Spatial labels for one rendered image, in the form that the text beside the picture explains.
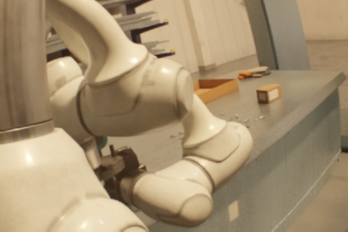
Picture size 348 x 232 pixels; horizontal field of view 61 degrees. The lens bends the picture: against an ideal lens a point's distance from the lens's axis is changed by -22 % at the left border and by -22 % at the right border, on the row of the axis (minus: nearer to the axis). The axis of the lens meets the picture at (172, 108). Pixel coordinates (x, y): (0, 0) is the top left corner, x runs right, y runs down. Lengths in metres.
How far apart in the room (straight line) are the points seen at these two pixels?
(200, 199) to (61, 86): 0.31
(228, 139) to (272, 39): 2.04
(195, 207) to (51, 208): 0.41
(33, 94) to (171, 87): 0.25
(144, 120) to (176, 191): 0.18
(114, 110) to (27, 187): 0.28
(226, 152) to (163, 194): 0.16
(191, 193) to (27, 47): 0.43
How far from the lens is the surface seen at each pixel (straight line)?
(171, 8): 7.20
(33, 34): 0.30
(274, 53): 2.73
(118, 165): 0.69
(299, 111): 1.52
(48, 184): 0.26
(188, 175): 0.68
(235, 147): 0.74
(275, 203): 1.56
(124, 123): 0.52
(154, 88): 0.49
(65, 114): 0.58
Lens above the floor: 1.08
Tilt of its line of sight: 13 degrees down
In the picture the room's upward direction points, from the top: 12 degrees counter-clockwise
